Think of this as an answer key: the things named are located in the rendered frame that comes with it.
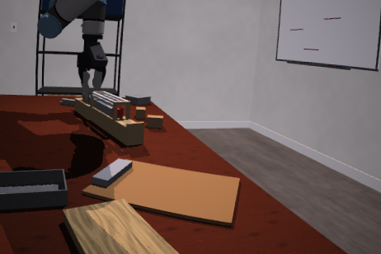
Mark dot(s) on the red cube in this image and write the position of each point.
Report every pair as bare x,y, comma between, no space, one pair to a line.
120,112

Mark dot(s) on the light brown wooden board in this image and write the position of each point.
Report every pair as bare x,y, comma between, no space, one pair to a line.
113,227

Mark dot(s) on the small brown block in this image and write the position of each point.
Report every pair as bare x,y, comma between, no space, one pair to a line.
154,121
140,112

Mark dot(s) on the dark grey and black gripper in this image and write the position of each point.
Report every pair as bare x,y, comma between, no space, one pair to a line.
84,64

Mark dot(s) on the tan flat board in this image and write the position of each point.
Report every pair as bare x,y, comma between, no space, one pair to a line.
185,194

